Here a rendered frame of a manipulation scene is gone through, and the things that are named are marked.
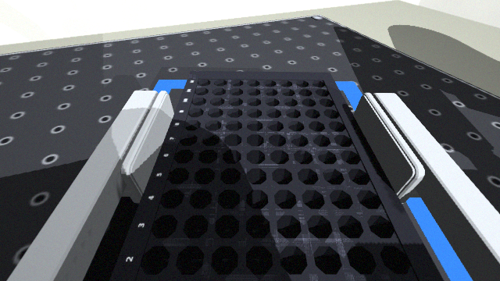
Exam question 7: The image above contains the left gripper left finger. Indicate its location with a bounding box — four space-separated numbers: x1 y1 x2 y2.
7 91 174 281

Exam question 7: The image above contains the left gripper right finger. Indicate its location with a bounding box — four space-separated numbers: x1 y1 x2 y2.
353 93 500 281

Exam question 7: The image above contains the black perforated breadboard plate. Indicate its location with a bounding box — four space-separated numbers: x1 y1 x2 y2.
0 15 500 281

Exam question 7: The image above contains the blue tape outline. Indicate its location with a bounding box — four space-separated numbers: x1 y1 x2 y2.
153 80 473 281

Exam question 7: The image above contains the black well plate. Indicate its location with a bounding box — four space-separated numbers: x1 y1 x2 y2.
109 71 444 281

